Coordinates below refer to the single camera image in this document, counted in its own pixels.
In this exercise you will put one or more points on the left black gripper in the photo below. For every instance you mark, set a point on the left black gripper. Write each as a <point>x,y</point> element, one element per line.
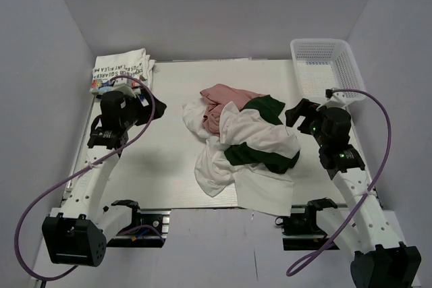
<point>146,111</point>

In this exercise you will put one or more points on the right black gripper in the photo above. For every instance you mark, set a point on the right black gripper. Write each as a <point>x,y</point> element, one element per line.
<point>302,108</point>

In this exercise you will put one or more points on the green and white t-shirt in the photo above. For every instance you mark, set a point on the green and white t-shirt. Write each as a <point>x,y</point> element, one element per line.
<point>255,135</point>

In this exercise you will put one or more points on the white coca-cola t-shirt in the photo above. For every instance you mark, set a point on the white coca-cola t-shirt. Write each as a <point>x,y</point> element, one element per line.
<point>256,187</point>

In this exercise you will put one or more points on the pink t-shirt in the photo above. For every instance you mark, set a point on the pink t-shirt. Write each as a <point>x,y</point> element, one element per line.
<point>217,97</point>

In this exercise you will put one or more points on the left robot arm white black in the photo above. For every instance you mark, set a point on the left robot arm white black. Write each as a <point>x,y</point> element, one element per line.
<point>79,233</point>

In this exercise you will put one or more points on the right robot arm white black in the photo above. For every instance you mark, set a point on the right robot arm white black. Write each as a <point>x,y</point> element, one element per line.
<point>378,256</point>

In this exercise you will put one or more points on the folded white printed t-shirts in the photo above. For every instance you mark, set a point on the folded white printed t-shirts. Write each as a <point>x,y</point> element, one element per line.
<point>109,70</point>

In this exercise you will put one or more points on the white plastic basket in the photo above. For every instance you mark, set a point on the white plastic basket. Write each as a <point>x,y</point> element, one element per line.
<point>324,63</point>

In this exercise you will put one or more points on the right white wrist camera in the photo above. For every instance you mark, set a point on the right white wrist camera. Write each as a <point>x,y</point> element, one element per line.
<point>334,99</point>

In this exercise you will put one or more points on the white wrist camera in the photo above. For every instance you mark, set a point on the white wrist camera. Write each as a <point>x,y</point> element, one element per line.
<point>138,92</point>
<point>334,99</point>

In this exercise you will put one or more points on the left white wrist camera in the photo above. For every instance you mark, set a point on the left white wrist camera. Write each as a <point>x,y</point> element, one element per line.
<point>138,92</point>

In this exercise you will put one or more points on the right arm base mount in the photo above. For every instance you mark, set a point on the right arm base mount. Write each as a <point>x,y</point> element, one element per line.
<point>300,231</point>

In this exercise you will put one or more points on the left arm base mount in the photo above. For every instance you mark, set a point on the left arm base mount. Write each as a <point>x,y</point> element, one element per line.
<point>141,225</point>

